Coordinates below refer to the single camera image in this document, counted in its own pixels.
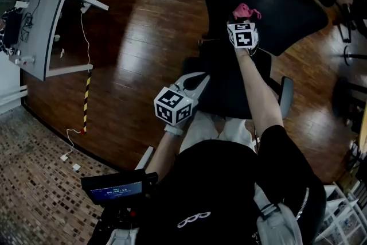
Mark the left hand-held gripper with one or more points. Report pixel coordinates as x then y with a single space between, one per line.
175 106

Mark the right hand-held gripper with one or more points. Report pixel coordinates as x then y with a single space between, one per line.
242 35

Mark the pink cloth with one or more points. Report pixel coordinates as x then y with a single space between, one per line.
242 10

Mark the person's right forearm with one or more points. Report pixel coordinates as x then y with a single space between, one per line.
258 91

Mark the person's left forearm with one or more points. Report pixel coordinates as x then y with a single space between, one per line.
163 152

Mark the grey shoulder bag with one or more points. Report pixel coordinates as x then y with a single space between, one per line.
278 223

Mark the black chair seat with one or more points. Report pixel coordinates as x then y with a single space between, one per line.
223 86

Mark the person's light trousers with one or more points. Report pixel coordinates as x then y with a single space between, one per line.
198 129

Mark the white wristband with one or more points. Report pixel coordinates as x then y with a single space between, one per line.
173 129

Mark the padded chair armrest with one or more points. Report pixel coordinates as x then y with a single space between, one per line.
286 97

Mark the person's black t-shirt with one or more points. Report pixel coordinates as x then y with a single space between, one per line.
218 180

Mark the black coat stand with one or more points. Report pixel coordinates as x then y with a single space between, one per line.
358 56

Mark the black office chair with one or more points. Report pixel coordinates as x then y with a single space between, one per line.
358 8

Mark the black chest-mounted monitor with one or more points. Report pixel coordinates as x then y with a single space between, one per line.
114 189

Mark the white power adapter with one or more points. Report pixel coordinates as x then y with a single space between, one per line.
64 157
76 167

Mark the grey desk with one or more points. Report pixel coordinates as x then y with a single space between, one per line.
37 31

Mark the white shelf rack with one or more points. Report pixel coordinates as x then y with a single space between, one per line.
335 200

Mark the black laptop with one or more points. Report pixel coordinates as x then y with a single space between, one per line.
13 28

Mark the white power strip red switch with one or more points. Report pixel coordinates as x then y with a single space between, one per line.
24 60

